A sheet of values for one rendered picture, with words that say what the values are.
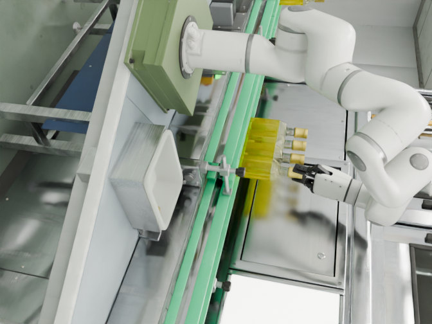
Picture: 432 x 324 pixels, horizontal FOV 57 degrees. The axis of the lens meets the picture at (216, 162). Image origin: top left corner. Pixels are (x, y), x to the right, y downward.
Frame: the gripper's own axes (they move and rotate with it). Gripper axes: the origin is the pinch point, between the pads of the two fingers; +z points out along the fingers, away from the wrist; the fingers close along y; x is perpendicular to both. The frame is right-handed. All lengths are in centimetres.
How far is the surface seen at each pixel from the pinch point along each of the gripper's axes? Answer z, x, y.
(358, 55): 62, -497, -309
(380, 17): 55, -591, -293
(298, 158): 2.1, -4.6, 1.4
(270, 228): 3.1, 14.9, -12.7
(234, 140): 18.5, 6.4, 13.7
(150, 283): 20, 52, 6
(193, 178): 24.2, 22.0, 10.8
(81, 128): 65, 21, 13
